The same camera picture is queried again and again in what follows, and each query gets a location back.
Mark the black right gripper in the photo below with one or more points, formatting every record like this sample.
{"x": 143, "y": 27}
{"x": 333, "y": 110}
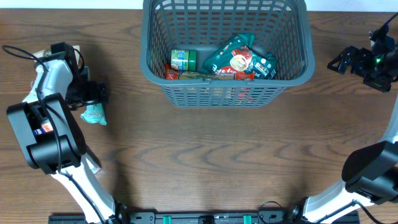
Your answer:
{"x": 354, "y": 61}

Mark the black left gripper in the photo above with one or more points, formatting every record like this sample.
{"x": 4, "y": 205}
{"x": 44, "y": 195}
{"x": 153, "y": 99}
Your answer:
{"x": 94, "y": 94}

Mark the mint toilet tissue wipes pack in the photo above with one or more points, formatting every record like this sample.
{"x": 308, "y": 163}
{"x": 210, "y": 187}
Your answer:
{"x": 94, "y": 114}

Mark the blue Kleenex tissue multipack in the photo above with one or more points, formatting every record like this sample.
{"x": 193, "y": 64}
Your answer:
{"x": 92, "y": 161}

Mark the beige mushroom snack pouch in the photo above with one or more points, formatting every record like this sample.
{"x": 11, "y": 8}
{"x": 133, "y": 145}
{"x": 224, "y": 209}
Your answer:
{"x": 47, "y": 52}

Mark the orange spaghetti packet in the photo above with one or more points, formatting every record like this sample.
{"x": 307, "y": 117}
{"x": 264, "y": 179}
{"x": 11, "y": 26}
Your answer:
{"x": 171, "y": 74}

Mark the green red coffee sachet bag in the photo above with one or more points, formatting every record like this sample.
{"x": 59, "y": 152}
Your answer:
{"x": 236, "y": 57}

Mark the green lidded spice jar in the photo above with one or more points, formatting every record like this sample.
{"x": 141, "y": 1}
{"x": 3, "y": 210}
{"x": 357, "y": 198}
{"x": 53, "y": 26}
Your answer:
{"x": 183, "y": 60}

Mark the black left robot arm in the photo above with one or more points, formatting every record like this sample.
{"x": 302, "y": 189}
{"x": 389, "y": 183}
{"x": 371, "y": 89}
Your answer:
{"x": 48, "y": 134}

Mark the grey plastic slotted basket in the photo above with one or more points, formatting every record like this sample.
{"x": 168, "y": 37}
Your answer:
{"x": 281, "y": 28}

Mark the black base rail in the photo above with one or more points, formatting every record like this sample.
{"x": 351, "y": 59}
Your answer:
{"x": 269, "y": 216}

